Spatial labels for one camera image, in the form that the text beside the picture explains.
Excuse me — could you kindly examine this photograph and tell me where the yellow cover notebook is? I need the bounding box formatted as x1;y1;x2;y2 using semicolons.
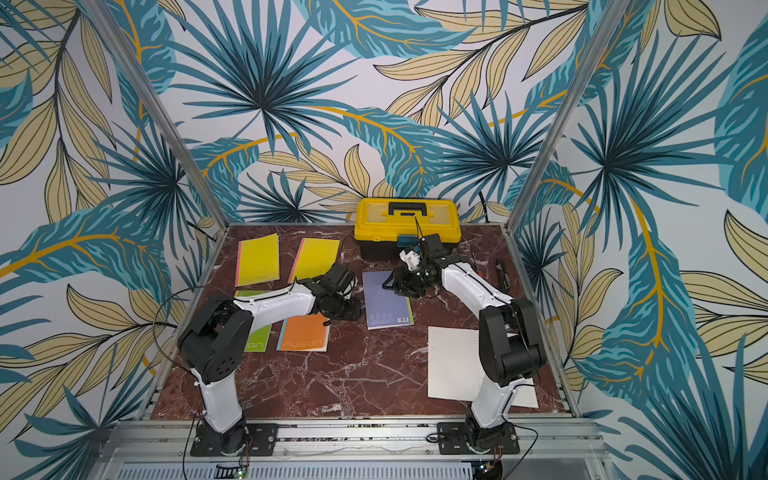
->
235;233;280;287
288;238;340;283

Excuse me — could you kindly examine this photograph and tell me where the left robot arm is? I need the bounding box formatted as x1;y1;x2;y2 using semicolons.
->
177;263;362;457

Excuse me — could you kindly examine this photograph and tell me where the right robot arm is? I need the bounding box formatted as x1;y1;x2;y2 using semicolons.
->
384;234;547;454

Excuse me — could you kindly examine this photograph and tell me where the yellow black toolbox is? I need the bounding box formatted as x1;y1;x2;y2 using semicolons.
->
354;198;462;261

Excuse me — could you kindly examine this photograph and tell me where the orange handle screwdriver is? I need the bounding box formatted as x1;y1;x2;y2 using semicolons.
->
470;252;482;278

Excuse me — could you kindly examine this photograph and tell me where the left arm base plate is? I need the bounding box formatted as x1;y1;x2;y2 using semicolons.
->
190;421;278;457

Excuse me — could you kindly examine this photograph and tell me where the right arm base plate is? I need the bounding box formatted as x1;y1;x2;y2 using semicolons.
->
436;421;520;455

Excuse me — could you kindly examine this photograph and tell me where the aluminium front rail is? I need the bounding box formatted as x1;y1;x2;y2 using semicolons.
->
88;415;619;479

